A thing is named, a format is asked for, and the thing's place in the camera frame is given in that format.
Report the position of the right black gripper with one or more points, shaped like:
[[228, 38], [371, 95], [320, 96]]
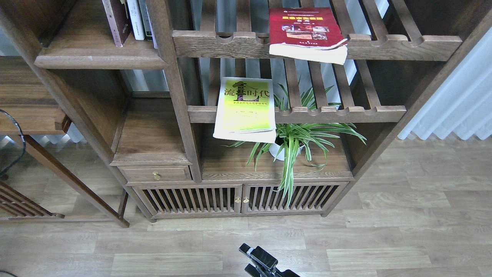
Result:
[[263, 261]]

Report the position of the dark maroon cover book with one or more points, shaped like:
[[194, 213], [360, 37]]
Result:
[[118, 19]]

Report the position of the green spider plant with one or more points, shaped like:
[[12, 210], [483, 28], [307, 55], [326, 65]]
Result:
[[295, 137]]

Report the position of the yellow green cover book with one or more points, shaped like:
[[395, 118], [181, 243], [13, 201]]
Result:
[[245, 110]]

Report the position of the dark wooden bookshelf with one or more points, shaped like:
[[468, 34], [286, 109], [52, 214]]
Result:
[[148, 110]]

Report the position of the red cover book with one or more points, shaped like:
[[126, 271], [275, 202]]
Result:
[[310, 34]]

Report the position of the pale purple upright book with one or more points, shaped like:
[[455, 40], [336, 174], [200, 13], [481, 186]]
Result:
[[151, 27]]

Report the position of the white curtain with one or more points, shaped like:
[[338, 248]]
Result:
[[462, 105]]

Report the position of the dark upright book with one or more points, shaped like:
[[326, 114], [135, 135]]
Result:
[[145, 19]]

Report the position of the white upright book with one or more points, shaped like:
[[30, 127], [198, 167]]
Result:
[[136, 19]]

